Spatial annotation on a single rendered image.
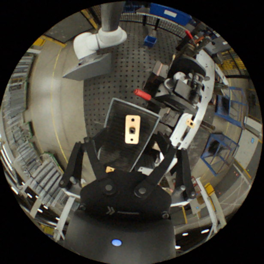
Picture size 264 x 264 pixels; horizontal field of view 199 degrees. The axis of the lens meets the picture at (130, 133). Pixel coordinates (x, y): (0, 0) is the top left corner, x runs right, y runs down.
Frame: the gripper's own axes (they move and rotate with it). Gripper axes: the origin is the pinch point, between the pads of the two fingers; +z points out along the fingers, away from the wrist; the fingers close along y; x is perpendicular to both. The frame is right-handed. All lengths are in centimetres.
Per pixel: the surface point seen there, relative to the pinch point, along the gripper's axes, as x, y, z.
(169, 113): 5.0, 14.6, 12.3
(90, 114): -3, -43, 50
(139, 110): 5.6, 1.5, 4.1
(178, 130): -4.1, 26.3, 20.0
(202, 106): 12.8, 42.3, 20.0
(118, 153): -8.6, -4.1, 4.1
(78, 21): 230, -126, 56
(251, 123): 111, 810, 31
